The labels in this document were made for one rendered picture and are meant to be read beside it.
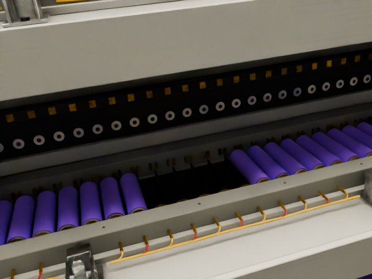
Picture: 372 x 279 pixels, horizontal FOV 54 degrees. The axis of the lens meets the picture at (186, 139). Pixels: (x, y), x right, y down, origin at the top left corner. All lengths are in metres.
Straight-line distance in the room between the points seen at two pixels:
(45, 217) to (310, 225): 0.23
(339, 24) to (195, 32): 0.12
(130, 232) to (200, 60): 0.15
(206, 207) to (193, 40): 0.14
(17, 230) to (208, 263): 0.16
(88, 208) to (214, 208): 0.11
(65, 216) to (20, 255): 0.05
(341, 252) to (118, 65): 0.23
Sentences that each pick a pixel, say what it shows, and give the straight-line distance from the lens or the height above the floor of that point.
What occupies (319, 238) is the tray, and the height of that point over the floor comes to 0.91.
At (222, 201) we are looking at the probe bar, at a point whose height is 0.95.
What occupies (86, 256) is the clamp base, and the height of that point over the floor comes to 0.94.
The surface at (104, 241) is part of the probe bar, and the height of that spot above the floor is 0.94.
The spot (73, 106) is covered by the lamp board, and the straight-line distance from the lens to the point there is 0.40.
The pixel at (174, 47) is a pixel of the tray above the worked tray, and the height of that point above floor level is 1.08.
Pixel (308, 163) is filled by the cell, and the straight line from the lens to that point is 0.39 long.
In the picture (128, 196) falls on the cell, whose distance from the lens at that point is 0.35.
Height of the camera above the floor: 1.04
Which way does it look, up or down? 5 degrees down
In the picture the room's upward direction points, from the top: 10 degrees counter-clockwise
